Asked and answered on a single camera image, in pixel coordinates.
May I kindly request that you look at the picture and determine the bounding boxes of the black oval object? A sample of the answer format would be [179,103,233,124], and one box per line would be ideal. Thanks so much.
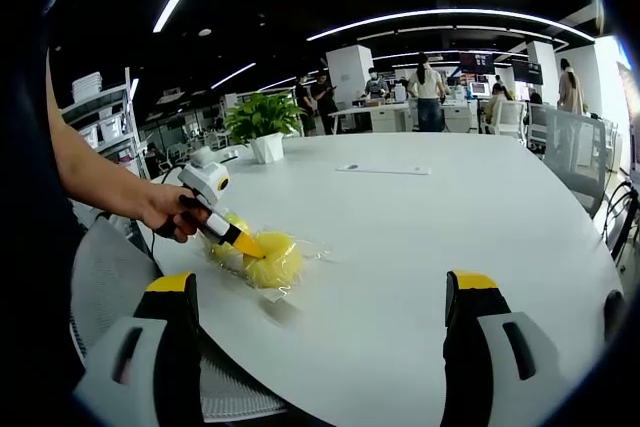
[602,288,627,344]

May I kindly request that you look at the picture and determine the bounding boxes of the black chair frame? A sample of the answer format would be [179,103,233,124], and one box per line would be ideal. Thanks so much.
[601,178,640,274]

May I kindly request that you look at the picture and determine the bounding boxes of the potted green plant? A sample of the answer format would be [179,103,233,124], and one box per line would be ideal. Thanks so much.
[223,91,307,165]

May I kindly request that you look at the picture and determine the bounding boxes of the grey translucent office chair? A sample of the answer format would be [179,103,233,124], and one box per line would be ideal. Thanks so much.
[541,103,609,219]

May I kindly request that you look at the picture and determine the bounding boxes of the grey mesh office chair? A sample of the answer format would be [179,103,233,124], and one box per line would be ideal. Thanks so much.
[69,216,290,423]

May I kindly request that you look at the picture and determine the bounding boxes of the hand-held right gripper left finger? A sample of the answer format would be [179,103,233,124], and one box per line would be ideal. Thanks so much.
[73,271,204,427]

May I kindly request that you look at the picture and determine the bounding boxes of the yellow round silicone block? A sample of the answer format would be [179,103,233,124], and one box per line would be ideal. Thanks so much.
[242,230,305,291]

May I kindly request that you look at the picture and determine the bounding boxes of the white storage shelf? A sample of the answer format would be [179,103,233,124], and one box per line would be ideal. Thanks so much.
[59,65,147,179]

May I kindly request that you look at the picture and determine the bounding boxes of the stack of white bins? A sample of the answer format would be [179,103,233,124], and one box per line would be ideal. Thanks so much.
[70,71,104,101]

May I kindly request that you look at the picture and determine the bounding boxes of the round yellow sponge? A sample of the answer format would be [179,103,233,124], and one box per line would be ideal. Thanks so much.
[199,220,335,304]

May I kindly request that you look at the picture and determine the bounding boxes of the white background office chair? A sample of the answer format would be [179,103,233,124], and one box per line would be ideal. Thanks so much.
[496,98,529,138]

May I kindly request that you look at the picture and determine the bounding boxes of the curved ceiling light strip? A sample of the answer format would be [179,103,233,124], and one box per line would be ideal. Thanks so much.
[305,7,597,44]

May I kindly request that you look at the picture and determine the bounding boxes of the white table cable cover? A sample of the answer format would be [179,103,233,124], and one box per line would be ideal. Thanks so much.
[335,162,433,177]

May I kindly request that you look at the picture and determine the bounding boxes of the person's left hand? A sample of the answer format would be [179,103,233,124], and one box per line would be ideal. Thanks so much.
[142,184,210,244]

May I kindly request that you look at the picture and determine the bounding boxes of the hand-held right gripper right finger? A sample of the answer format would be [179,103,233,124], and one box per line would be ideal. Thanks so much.
[442,270,576,427]

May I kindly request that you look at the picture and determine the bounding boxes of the white background desk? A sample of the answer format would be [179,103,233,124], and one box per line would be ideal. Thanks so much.
[329,101,417,135]

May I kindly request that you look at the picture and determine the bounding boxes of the hanging display screen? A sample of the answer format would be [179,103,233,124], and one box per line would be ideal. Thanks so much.
[458,51,497,76]
[510,58,544,84]

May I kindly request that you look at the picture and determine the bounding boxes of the yellow rectangular silicone block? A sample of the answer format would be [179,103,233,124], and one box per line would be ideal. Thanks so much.
[206,211,252,262]

